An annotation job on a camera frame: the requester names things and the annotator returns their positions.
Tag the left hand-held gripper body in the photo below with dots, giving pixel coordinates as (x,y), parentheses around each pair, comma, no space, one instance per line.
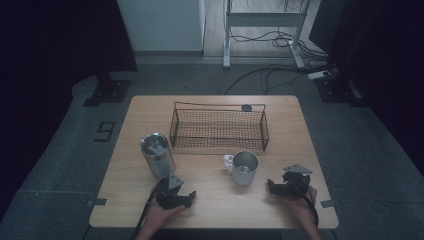
(168,196)

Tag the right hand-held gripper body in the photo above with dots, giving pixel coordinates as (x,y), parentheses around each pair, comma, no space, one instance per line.
(296,183)

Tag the steel insulated tumbler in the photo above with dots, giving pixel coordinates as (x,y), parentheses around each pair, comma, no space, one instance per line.
(157,155)

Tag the person's left hand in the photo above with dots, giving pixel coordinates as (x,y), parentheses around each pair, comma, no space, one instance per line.
(160,215)

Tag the person's right hand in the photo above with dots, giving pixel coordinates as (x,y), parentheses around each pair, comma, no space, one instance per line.
(301,206)

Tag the grey tape piece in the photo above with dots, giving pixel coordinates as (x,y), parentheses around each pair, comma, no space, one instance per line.
(97,202)
(327,203)

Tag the black round tag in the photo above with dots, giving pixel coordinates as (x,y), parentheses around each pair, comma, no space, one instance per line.
(246,107)

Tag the black stand base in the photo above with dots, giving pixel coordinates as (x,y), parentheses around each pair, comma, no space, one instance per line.
(338,90)
(108,90)

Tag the white power strip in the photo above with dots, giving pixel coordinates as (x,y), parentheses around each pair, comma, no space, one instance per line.
(319,75)

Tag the dark curtain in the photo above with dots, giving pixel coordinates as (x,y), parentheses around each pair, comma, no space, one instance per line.
(383,50)
(50,50)

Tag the white cabinet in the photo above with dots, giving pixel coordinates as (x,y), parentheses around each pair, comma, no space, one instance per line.
(163,25)

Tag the white metal desk frame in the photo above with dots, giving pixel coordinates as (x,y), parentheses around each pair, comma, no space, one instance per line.
(263,20)

